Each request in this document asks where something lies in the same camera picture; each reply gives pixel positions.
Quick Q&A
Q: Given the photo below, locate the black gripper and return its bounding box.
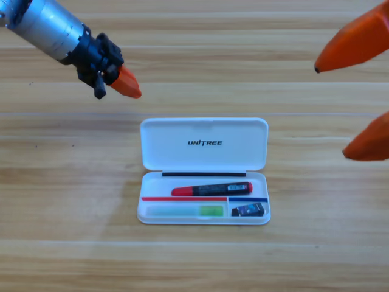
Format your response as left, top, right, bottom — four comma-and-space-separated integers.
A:
60, 26, 143, 100

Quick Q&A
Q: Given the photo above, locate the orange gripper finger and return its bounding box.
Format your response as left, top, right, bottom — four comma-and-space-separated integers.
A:
342, 111, 389, 162
314, 0, 389, 74

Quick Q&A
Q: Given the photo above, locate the black marker with red cap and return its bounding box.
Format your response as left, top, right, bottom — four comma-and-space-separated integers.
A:
171, 181, 253, 197

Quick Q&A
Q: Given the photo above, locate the white Unitree pencil case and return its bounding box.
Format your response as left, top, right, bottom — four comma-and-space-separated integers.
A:
137, 117, 271, 226

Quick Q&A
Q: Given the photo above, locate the dark blue eraser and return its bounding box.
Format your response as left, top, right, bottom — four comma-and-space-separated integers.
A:
231, 203, 266, 218

